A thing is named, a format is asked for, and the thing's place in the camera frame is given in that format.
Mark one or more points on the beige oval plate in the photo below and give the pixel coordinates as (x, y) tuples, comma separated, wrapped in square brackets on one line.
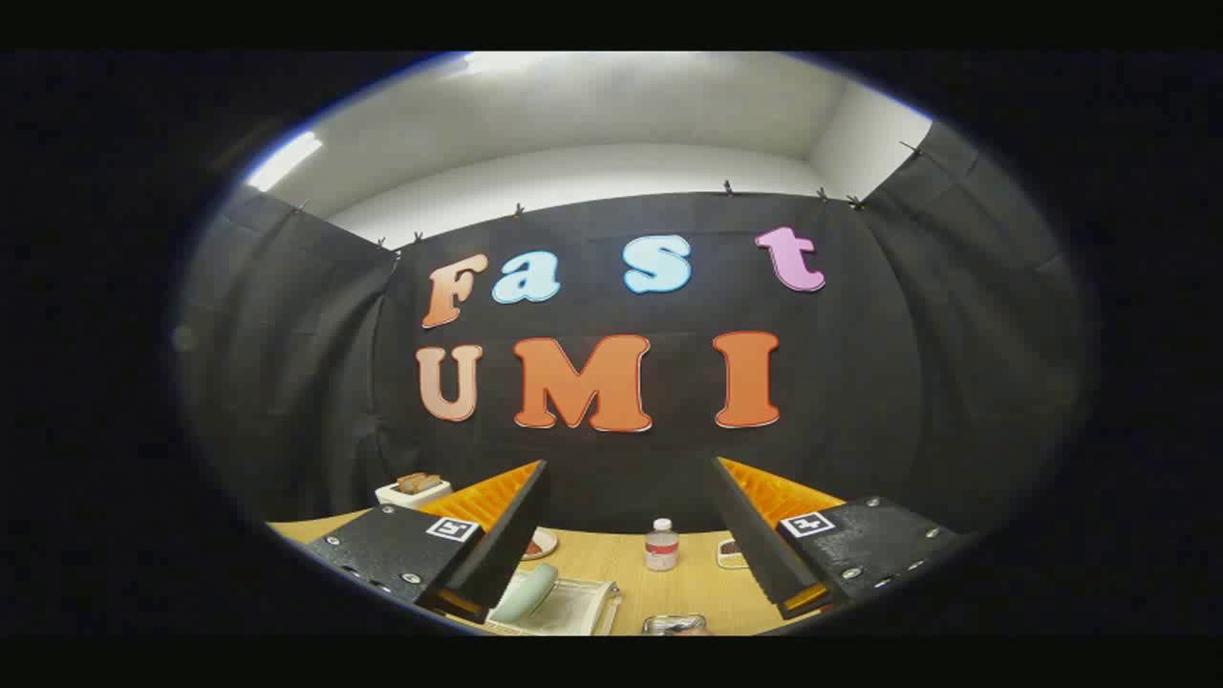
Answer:
[(547, 543)]

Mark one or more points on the white toaster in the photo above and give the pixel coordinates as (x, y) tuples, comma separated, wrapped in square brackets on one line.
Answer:
[(392, 495)]

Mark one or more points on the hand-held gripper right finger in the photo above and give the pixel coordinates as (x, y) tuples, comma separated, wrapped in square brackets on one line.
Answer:
[(755, 535)]

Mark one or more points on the white divided condiment tray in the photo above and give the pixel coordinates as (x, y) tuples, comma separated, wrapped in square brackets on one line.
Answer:
[(729, 552)]

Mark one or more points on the pale green plate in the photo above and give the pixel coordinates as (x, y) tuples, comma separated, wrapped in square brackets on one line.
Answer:
[(525, 592)]

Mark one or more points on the row of small black clips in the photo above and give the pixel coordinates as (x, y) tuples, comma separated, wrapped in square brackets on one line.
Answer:
[(728, 187)]

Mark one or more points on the clear bottle with red label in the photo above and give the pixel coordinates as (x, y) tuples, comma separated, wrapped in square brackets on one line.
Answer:
[(661, 551)]

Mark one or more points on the toast slices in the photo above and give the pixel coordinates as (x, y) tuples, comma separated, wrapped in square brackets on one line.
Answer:
[(418, 483)]

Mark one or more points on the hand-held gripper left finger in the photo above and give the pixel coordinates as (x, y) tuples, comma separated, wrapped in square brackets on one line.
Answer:
[(506, 535)]

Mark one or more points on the ceiling light panel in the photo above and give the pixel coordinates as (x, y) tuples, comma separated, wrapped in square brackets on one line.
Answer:
[(285, 161)]

